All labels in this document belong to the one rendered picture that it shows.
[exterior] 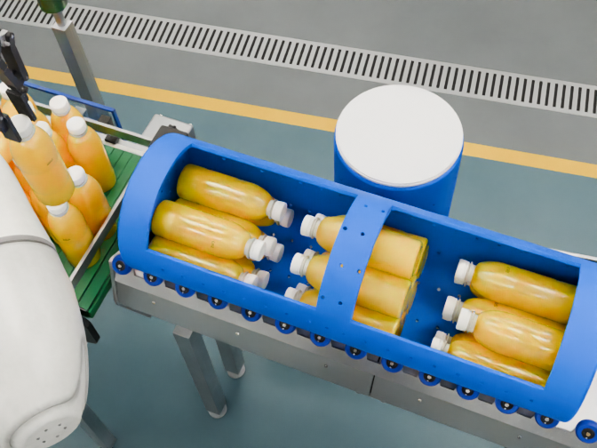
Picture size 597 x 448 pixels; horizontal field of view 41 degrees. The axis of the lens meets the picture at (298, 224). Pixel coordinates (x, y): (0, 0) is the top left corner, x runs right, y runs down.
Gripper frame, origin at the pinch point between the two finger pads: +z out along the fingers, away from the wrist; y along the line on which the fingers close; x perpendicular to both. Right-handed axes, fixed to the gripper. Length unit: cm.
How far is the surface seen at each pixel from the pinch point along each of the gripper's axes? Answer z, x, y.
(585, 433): 43, -106, 0
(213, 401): 126, -20, -4
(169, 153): 20.1, -17.4, 13.5
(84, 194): 35.6, 1.5, 6.2
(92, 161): 41.5, 7.4, 16.6
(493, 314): 26, -83, 8
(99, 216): 43.8, 0.2, 6.0
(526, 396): 29, -92, -3
